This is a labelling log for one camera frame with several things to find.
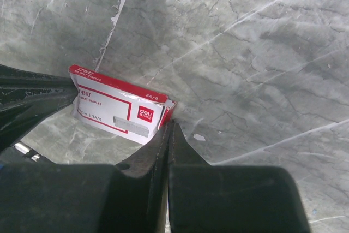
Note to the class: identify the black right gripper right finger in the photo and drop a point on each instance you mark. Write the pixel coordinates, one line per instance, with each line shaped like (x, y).
(235, 198)

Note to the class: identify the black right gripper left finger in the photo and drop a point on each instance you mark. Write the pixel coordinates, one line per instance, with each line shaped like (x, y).
(127, 197)

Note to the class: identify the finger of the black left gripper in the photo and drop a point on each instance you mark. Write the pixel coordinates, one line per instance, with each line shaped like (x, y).
(27, 98)

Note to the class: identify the red white staple box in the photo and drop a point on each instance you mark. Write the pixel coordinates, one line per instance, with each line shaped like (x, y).
(118, 107)

